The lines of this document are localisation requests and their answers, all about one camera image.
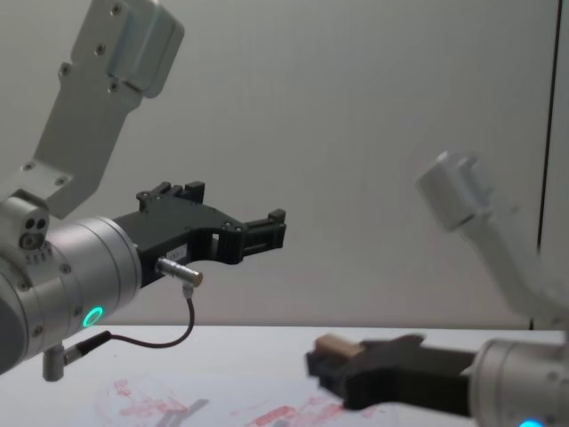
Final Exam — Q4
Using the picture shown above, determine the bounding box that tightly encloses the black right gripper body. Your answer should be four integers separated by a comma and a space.
344, 333, 480, 418

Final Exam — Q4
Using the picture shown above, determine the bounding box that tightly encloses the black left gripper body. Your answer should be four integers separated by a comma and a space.
110, 199, 246, 291

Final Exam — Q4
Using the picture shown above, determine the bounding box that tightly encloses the small tan block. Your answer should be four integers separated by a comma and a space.
314, 333, 360, 358

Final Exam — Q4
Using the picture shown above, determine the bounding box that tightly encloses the white tablecloth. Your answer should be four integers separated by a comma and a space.
0, 323, 569, 427

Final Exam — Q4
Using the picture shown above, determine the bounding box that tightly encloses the sheet with red print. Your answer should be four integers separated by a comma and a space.
93, 376, 377, 427

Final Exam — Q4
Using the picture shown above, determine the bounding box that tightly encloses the thin dark cable, silver plug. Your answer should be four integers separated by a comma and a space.
42, 256, 206, 383

